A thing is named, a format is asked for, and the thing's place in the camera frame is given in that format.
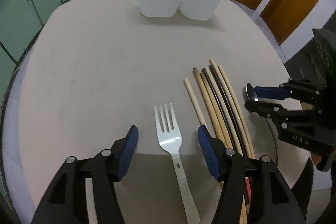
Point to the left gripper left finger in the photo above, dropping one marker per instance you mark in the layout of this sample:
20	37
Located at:
65	199

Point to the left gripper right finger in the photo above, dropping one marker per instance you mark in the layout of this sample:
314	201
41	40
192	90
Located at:
272	199

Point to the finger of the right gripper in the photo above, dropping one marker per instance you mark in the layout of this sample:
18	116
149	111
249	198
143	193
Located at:
267	109
301	90

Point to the silver metal spoon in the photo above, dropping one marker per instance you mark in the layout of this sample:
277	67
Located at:
252	96

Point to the thin wooden chopstick orange end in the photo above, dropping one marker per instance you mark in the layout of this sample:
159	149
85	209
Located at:
238	112

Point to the light wooden chopstick red end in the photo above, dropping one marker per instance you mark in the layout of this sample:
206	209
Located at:
195	103

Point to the silver metal fork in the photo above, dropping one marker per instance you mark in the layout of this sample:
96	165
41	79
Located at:
170	140

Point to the person's hand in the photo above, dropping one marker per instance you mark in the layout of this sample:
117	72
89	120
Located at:
315	158

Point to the black chopstick red end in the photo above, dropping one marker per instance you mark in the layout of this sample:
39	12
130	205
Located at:
230	112

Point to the dark chair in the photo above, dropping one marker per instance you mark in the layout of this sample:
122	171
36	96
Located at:
315	63

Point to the black chopstick gold band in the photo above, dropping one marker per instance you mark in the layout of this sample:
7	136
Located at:
234	141

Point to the wooden chopstick red decorated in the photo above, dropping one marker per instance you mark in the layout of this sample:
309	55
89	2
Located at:
213	63

